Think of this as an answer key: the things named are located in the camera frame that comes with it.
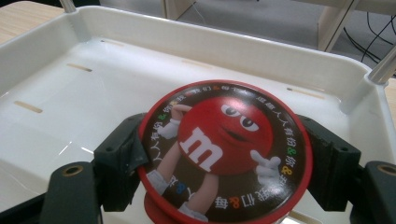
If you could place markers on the brown candy jar red lid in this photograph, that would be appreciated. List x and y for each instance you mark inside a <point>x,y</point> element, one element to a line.
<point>224,149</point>

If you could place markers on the white plastic bin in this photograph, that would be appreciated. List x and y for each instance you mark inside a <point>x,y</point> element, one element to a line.
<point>109,93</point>

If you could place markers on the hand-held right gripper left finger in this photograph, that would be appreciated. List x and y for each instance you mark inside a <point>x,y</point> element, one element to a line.
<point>120,161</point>

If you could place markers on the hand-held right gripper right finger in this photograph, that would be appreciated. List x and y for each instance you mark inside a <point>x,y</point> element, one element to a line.
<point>334,168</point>

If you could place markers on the light wooden furniture frame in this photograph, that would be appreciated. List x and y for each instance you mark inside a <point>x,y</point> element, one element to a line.
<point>337,25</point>

